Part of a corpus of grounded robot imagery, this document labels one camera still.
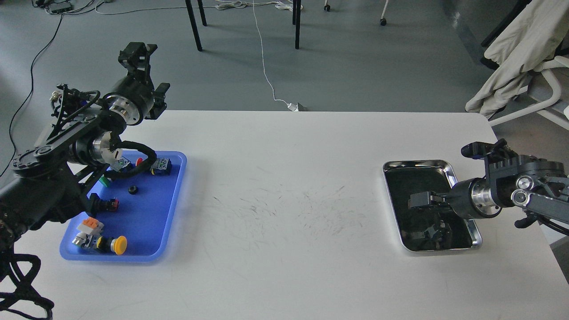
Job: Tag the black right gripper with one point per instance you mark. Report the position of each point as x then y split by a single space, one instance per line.
469 199

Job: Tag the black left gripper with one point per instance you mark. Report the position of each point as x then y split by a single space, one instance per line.
134 97

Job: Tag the small black gear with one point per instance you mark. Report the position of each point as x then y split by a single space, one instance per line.
133 189

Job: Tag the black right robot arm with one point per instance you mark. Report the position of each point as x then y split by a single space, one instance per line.
536 185

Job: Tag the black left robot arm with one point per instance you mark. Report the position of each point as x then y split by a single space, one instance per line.
53 178

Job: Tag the silver metal tray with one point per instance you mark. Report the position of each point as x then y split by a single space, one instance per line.
431 229

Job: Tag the black table leg left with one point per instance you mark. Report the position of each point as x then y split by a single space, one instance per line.
193 21

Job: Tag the black table leg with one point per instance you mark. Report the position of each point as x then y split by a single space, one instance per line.
193 21
296 20

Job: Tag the blue plastic tray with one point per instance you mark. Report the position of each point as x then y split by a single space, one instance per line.
144 219

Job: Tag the white power adapter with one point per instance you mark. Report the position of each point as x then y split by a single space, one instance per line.
296 107

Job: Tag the orange white terminal block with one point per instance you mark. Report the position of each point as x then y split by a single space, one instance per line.
90 231

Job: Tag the black table leg right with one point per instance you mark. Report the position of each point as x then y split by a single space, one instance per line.
296 20

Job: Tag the beige cloth on chair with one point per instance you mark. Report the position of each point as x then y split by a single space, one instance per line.
530 39

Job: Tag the green push button switch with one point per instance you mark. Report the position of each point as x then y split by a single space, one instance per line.
106 181

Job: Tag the black push button switch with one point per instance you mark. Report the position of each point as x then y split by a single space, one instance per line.
97 205

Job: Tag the yellow push button switch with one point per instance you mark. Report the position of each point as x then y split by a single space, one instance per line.
116 246

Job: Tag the white chair frame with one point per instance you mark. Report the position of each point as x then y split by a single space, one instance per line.
549 89

